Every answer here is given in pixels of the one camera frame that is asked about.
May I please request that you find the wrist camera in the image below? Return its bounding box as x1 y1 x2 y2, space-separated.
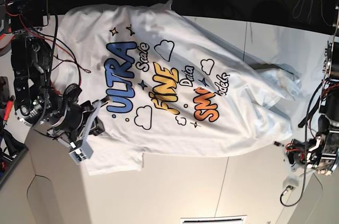
69 140 93 165
282 176 300 195

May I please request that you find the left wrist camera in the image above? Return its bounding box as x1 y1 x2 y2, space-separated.
282 176 300 195

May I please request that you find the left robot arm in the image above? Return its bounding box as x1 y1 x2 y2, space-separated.
283 6 338 186

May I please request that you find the orange handled tool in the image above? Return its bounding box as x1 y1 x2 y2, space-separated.
3 95 15 128

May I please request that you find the braided black cable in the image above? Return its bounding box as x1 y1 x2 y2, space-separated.
279 83 323 207
39 14 59 119

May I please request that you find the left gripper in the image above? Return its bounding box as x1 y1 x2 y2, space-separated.
274 140 305 179

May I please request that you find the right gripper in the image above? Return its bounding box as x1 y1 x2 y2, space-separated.
47 100 104 153

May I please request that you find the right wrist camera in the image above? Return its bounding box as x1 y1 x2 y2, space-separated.
69 140 93 165

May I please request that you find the left braided black cable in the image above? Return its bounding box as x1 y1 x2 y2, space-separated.
39 14 59 119

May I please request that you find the white vent grille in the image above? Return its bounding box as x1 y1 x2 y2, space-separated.
180 216 247 224

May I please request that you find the white printed t-shirt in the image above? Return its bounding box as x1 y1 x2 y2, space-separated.
52 3 300 175

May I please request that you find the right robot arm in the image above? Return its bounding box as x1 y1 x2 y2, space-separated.
1 0 104 161

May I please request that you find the right braided black cable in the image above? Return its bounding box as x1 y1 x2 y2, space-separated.
279 83 323 207

